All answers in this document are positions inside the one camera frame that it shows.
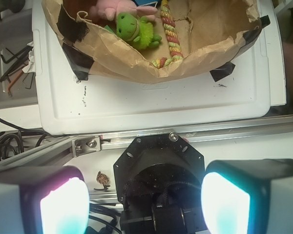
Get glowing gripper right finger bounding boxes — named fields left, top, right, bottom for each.
left=201, top=158, right=293, bottom=234

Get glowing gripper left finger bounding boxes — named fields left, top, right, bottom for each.
left=0, top=166, right=89, bottom=234

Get multicolored twisted rope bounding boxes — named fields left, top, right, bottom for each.
left=151, top=0, right=184, bottom=69

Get white plastic tray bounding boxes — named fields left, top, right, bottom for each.
left=32, top=0, right=286, bottom=135

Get set of hex keys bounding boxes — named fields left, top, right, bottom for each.
left=0, top=45, right=33, bottom=98

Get brown paper bag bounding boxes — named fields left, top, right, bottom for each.
left=42, top=0, right=270, bottom=84

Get green wooden block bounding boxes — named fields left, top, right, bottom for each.
left=104, top=25, right=116, bottom=34

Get green plush frog toy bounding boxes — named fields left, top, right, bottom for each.
left=116, top=13, right=162, bottom=51

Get pink plush bunny toy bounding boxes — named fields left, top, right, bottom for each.
left=88, top=0, right=158, bottom=22

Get aluminium frame rail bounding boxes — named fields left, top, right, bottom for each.
left=0, top=115, right=293, bottom=180

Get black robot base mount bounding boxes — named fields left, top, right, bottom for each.
left=113, top=133, right=207, bottom=234

